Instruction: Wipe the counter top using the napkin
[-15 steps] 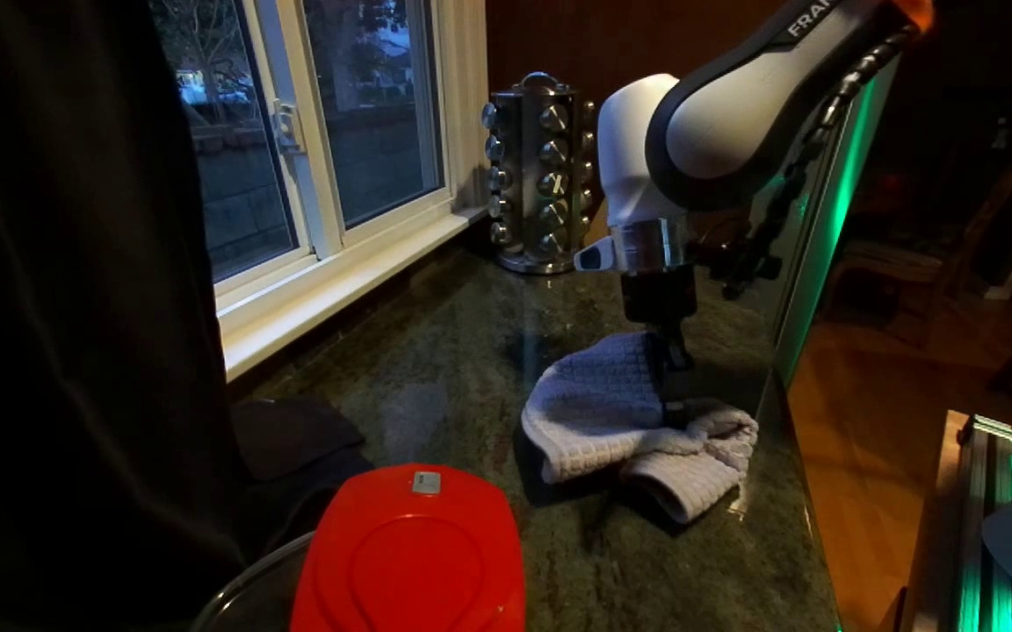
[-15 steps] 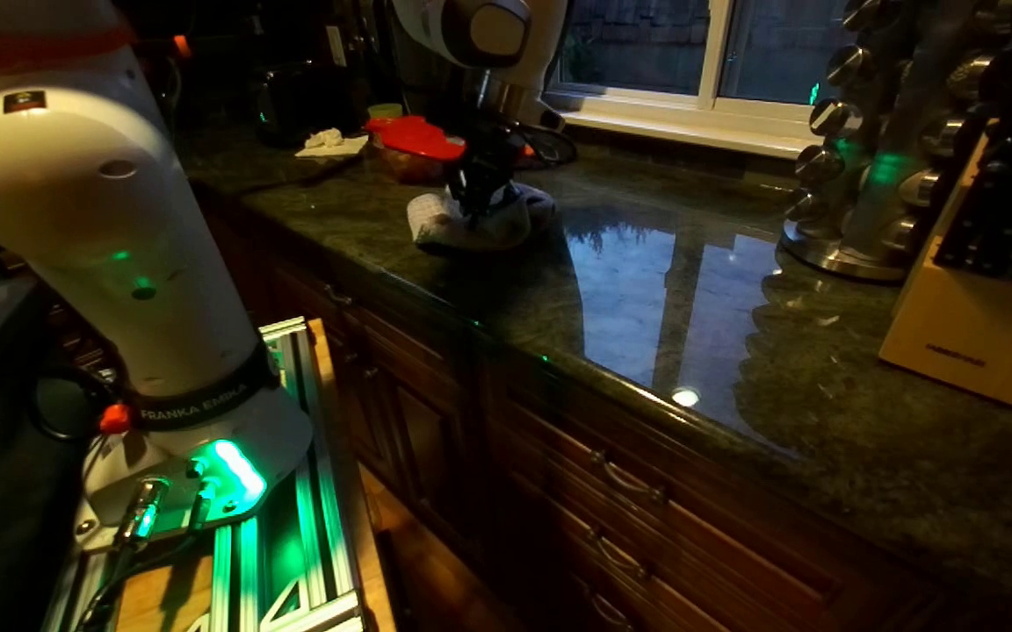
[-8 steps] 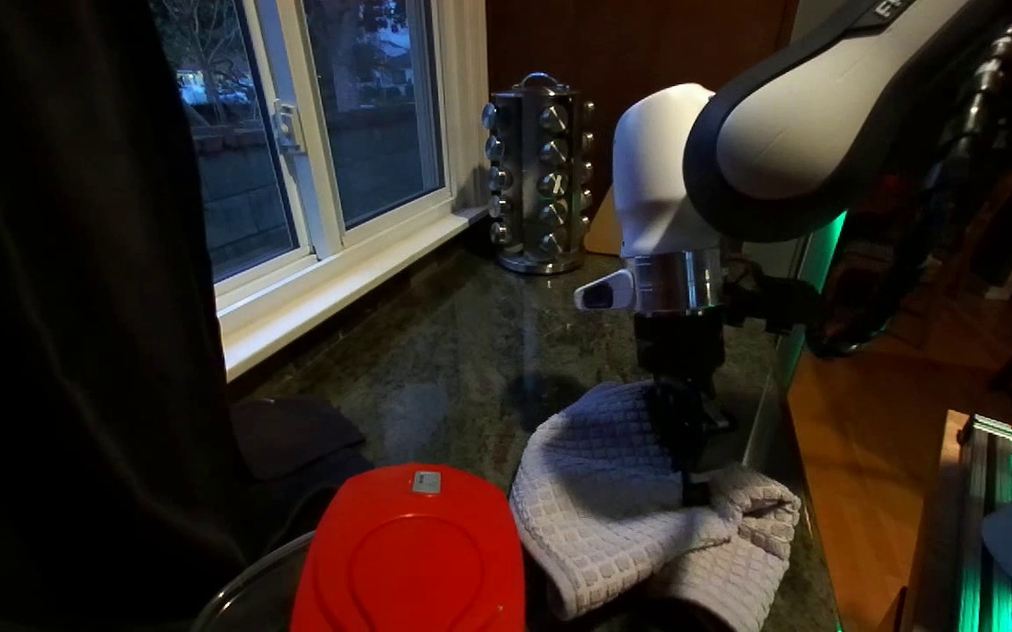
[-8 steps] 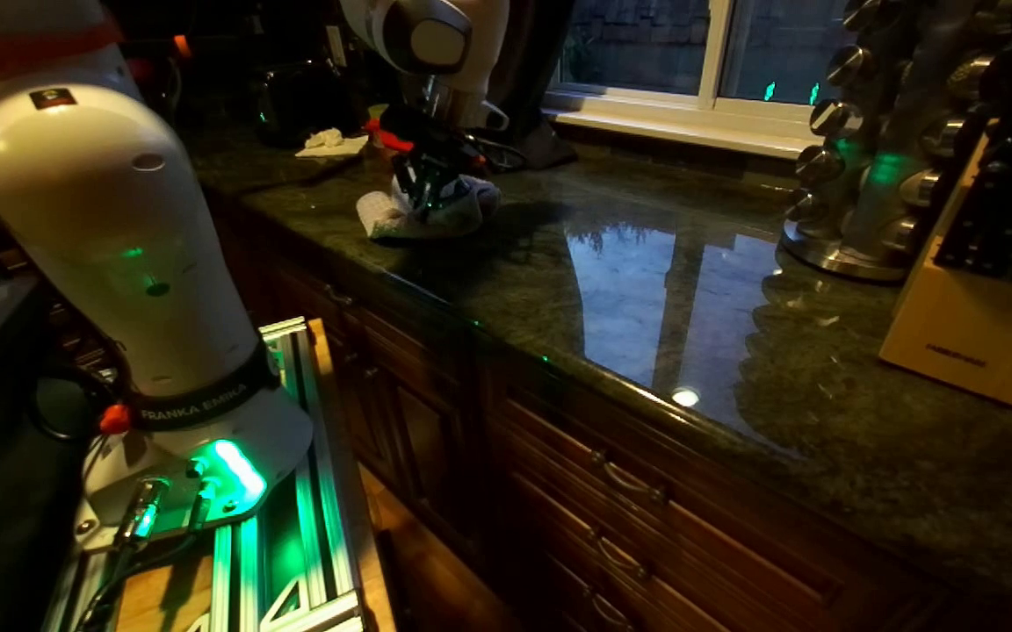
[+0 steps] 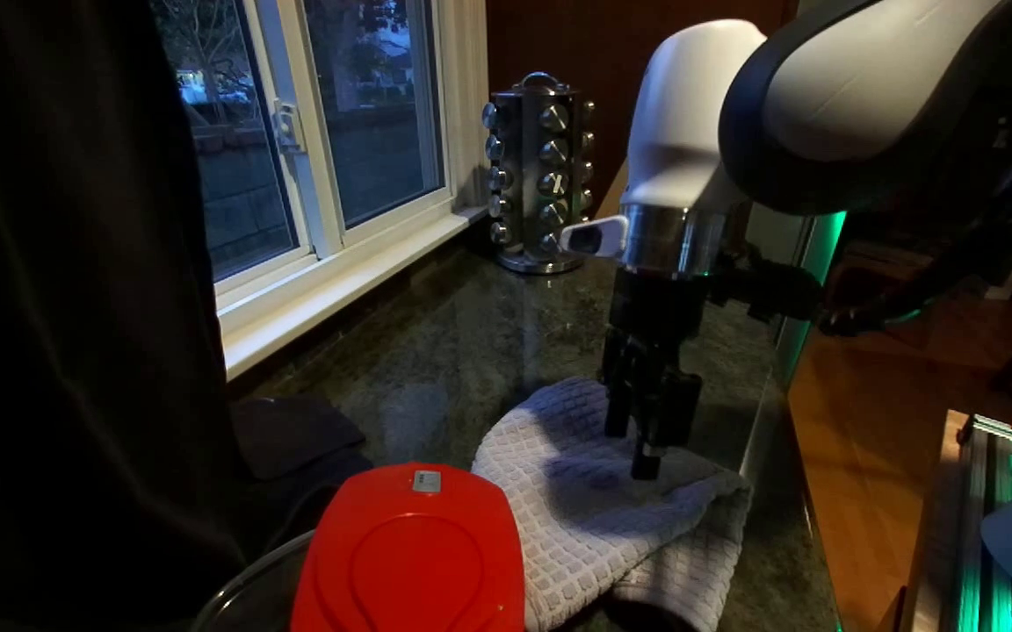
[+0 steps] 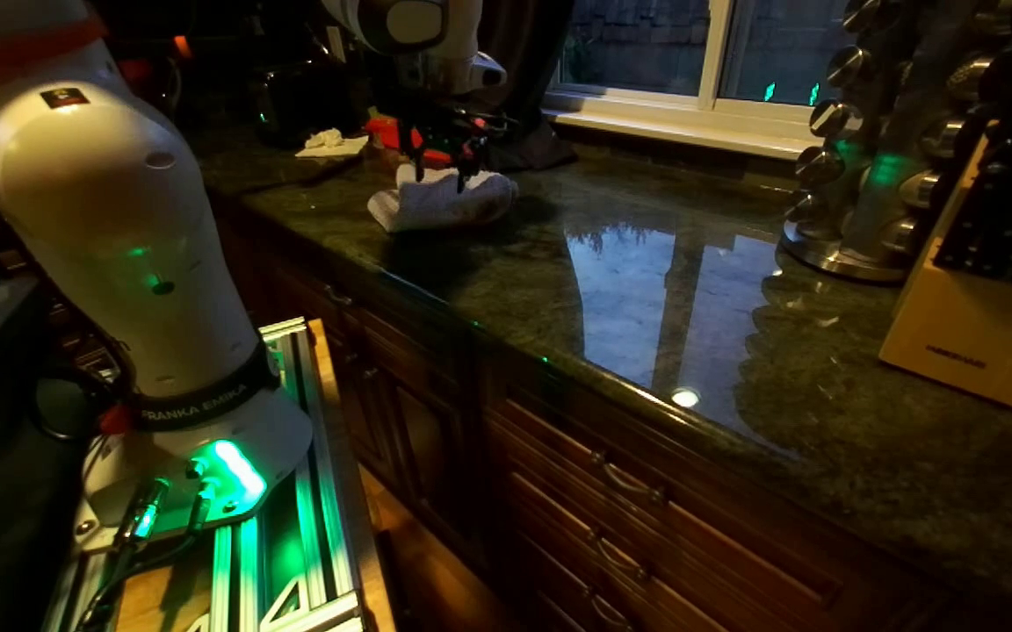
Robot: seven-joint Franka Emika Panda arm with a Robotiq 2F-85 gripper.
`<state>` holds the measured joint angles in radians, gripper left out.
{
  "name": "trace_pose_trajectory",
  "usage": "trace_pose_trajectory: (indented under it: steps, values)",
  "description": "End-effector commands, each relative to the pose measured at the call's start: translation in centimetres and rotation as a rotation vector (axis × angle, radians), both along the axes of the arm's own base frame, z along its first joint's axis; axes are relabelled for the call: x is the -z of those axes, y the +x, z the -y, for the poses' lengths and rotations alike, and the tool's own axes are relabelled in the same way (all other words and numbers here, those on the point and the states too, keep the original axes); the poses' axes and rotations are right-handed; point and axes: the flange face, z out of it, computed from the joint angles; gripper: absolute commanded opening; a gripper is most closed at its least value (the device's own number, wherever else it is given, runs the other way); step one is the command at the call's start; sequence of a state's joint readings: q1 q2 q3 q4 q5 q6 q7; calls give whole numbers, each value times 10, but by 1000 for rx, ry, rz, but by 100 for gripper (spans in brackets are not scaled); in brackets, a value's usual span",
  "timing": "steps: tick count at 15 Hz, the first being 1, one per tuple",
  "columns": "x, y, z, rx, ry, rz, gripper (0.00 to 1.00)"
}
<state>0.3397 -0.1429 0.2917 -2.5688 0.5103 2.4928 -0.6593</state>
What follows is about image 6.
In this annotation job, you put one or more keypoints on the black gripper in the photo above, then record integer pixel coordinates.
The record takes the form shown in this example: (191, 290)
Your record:
(439, 128)

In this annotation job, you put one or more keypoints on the white cloth napkin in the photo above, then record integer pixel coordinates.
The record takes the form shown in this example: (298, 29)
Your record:
(448, 201)

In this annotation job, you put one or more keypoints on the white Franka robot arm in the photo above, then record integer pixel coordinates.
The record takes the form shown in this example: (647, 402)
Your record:
(119, 234)

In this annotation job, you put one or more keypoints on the bowl with red lid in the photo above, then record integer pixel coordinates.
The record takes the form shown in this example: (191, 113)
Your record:
(386, 131)

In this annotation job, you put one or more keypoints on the dark hanging cloth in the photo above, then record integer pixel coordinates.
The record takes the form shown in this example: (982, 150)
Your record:
(527, 73)

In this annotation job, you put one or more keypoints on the dark countertop appliance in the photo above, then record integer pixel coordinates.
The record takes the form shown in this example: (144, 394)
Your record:
(297, 101)

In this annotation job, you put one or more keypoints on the dark wooden kitchen cabinet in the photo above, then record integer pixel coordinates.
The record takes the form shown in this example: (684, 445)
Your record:
(554, 503)

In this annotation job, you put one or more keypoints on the red round button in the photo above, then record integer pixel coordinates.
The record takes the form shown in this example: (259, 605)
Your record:
(112, 420)

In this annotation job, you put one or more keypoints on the metal rotating spice rack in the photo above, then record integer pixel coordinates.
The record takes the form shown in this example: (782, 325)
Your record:
(869, 179)

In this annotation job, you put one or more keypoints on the wooden knife block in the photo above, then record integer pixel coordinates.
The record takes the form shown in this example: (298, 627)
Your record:
(975, 320)

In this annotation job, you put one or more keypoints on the aluminium profile robot base frame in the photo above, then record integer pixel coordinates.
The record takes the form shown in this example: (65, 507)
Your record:
(297, 550)

